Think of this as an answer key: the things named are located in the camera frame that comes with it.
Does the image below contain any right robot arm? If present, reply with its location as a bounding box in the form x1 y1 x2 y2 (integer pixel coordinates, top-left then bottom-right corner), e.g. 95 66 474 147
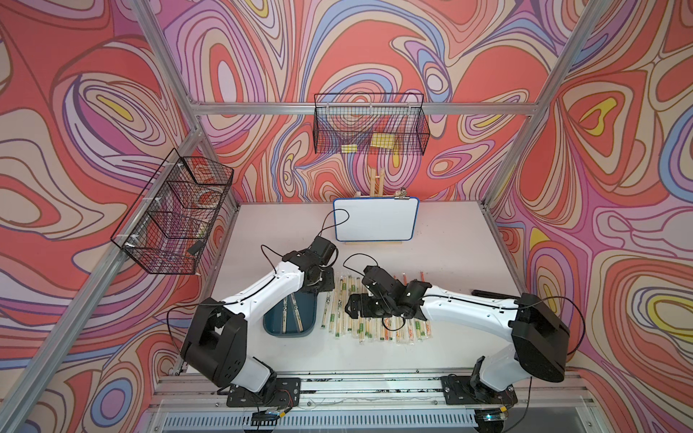
344 265 570 393

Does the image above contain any green band pack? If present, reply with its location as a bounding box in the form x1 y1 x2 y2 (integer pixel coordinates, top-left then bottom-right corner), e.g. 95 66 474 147
335 278 344 338
346 274 357 337

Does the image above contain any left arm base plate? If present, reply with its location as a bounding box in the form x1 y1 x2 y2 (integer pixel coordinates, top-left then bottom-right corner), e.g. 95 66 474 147
227 377 301 409

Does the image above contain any black wire basket left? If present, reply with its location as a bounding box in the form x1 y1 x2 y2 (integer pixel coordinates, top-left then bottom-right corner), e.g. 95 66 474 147
110 150 235 275

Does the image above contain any teal storage box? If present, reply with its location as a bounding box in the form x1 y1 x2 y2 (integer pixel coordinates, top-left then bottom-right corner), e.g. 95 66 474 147
263 292 318 338

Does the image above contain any white board blue frame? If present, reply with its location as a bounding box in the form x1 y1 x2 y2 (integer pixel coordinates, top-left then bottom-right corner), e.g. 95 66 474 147
333 197 420 243

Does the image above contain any metal binder clip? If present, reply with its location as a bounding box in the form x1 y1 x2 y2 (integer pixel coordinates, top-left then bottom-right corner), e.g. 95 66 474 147
393 189 409 200

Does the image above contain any slim bamboo panda pack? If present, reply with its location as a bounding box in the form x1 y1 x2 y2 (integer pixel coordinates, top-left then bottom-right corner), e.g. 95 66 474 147
321 292 332 329

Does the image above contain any wooden easel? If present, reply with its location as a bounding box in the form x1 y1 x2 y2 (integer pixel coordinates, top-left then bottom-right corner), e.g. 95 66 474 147
355 167 385 198

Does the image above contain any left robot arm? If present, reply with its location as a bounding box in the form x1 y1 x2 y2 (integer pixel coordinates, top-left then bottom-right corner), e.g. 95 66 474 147
180 235 339 396

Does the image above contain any black stapler tool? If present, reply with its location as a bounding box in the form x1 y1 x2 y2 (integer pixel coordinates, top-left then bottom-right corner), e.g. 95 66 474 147
471 290 519 299

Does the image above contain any black wire basket back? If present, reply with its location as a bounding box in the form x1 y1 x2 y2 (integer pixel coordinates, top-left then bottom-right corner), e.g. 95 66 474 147
313 91 431 156

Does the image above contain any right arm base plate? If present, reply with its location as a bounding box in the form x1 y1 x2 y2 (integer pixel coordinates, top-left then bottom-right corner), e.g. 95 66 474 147
440 375 518 408

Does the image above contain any black wire basket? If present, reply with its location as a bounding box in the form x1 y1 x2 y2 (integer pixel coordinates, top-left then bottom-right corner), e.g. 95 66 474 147
110 150 235 275
313 91 431 156

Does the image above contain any green print chopstick pack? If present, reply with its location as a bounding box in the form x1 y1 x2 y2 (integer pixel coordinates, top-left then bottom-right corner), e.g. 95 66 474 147
290 293 304 334

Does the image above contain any yellow note large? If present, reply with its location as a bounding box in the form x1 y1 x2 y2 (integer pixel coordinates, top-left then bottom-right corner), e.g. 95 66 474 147
370 133 396 149

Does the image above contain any yellow note small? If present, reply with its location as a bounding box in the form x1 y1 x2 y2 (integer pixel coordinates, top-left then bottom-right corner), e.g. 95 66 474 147
340 144 358 153

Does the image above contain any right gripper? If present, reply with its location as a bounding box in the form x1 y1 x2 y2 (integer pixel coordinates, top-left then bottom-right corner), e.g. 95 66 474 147
344 293 395 320

